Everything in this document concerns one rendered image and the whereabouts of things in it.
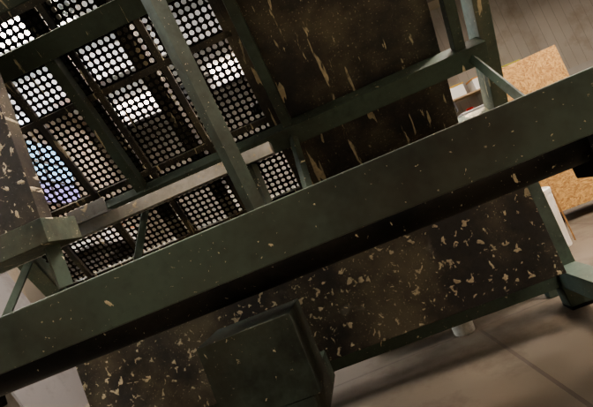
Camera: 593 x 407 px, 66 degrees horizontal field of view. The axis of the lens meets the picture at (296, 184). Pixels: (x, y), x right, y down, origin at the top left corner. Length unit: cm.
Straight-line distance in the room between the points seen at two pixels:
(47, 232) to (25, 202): 10
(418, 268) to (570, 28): 1012
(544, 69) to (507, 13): 736
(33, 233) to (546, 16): 1097
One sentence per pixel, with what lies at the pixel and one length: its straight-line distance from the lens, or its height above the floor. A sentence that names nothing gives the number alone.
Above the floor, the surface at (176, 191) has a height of 99.
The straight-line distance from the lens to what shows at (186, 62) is 129.
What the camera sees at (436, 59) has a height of 111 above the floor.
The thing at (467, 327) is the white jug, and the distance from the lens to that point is 227.
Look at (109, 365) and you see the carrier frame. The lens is 220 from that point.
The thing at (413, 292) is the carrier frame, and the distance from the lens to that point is 186.
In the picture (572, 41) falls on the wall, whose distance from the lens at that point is 1157.
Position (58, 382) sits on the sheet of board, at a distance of 471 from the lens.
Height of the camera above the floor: 74
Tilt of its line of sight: 5 degrees up
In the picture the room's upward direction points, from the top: 22 degrees counter-clockwise
